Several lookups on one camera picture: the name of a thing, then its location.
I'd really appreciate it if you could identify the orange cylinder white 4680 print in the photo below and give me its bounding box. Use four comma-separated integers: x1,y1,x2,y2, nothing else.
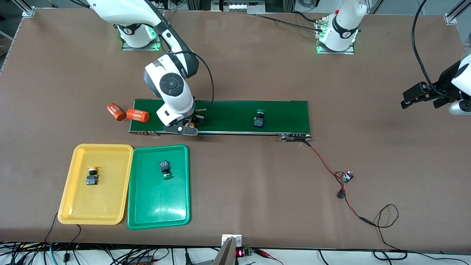
106,103,127,122
126,108,150,123

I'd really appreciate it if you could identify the green conveyor belt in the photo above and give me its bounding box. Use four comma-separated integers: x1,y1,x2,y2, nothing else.
128,99,312,142

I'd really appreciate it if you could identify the green plastic tray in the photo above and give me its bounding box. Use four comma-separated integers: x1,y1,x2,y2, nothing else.
127,145,191,230

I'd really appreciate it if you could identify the yellow plastic tray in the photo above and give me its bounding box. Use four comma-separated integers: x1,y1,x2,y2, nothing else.
58,144,134,225

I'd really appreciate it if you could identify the white lit device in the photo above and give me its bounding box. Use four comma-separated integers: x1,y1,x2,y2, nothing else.
212,0,265,12

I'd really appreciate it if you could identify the red alligator clip lead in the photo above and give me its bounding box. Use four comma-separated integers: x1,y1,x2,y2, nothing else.
254,249,284,265

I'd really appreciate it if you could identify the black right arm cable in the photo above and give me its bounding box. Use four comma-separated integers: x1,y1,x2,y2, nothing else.
162,33,215,111

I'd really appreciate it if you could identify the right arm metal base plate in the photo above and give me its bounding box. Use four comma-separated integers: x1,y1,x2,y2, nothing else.
121,22,162,51

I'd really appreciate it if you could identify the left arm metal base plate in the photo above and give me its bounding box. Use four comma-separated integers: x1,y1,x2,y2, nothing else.
316,20,355,55

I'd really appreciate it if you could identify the red black conveyor wire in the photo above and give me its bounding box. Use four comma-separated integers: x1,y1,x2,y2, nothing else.
304,141,344,176

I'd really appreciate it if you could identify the black base power cable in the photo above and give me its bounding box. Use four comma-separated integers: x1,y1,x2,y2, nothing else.
256,10,324,33

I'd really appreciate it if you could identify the silver metal table bracket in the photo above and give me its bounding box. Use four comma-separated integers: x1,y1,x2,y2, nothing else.
222,234,243,248

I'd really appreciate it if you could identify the grey camera stand pole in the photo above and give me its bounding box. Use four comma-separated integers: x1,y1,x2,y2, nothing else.
212,237,237,265

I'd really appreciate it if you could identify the thin black table cable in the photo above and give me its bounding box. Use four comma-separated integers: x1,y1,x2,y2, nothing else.
44,212,59,245

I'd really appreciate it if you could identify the black cable with inline plug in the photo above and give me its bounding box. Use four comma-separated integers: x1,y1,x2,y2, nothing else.
63,224,82,262

